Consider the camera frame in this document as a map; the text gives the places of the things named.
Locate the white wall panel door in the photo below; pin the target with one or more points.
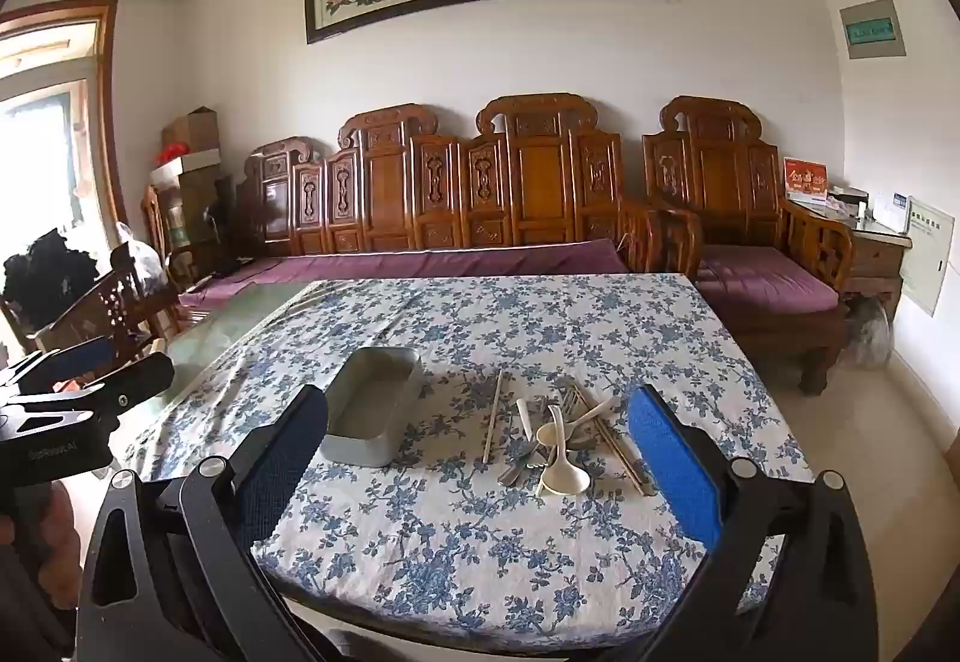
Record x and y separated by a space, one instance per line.
926 257

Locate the blue floral tablecloth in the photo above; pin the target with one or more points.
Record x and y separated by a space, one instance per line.
465 542

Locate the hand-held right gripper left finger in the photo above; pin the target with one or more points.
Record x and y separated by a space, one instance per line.
285 452

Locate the light wooden chopstick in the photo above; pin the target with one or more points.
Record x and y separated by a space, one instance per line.
493 422

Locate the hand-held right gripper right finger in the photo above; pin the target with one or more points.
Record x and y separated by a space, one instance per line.
667 459

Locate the white plastic bag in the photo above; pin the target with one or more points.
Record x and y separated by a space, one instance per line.
142 257

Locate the wooden door frame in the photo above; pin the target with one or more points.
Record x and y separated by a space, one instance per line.
105 107

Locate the clear plastic bag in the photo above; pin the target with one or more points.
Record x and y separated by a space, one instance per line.
870 336

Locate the wooden side table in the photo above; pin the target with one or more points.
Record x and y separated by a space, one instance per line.
870 257

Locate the wooden dining chair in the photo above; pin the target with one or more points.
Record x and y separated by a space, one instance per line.
105 310

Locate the purple armchair cushion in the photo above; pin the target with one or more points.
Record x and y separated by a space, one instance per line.
765 276

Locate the metal utensil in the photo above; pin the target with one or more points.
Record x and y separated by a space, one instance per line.
517 467

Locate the person's left hand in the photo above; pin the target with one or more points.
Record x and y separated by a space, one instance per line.
64 542

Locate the white flat box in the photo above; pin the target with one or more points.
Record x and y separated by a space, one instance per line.
187 163

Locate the grey wall box green label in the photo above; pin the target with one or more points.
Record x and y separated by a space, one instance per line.
871 29

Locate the carved wooden sofa bench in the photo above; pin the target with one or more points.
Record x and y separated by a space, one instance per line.
450 182

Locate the black bag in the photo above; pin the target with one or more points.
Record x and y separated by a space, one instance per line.
45 272

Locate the carved wooden armchair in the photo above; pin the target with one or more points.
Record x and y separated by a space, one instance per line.
712 175

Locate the large white plastic spoon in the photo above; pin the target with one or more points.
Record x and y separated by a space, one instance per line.
566 476

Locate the grey rectangular metal container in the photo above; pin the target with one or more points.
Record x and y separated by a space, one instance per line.
360 444

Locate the blue and white box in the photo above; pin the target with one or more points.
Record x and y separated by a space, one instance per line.
891 211

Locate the small white plastic spoon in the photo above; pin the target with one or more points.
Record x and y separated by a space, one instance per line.
550 435

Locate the red card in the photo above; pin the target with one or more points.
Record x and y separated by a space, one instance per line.
805 178

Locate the dark wooden cabinet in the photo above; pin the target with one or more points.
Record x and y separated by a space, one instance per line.
191 220

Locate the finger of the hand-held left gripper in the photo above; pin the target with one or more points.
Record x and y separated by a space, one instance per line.
79 356
135 377

